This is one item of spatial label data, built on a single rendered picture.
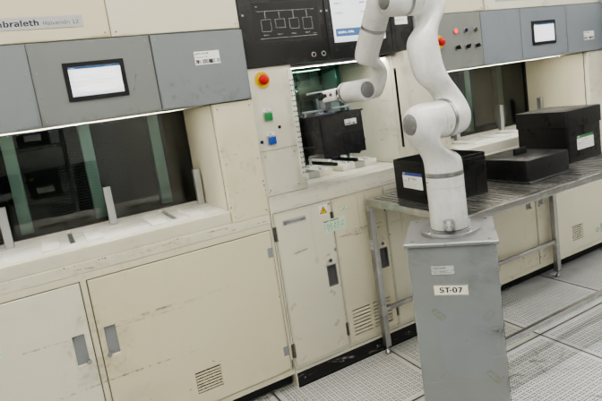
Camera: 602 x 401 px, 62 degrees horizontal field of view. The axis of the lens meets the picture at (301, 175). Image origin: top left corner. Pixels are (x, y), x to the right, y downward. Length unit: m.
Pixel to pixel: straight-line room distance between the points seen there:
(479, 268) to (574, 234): 1.94
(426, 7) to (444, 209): 0.64
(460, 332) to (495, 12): 1.79
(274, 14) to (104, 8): 0.66
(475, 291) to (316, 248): 0.83
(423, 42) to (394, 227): 1.10
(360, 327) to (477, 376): 0.83
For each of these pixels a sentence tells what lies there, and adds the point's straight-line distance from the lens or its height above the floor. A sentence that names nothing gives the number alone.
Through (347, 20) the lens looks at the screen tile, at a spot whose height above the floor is 1.56.
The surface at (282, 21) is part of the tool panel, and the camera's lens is 2.17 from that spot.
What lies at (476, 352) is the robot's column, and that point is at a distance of 1.75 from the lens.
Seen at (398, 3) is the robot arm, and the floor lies 1.49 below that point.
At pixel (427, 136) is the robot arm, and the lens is 1.56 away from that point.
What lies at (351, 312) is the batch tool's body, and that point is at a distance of 2.43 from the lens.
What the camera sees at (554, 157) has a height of 0.84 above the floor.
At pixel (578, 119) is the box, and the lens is 2.76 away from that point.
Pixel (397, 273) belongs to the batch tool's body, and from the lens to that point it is 2.53.
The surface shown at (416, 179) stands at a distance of 2.12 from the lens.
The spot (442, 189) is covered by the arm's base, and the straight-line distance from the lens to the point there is 1.63.
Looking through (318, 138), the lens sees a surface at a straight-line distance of 2.09.
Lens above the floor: 1.25
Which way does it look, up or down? 9 degrees down
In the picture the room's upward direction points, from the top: 8 degrees counter-clockwise
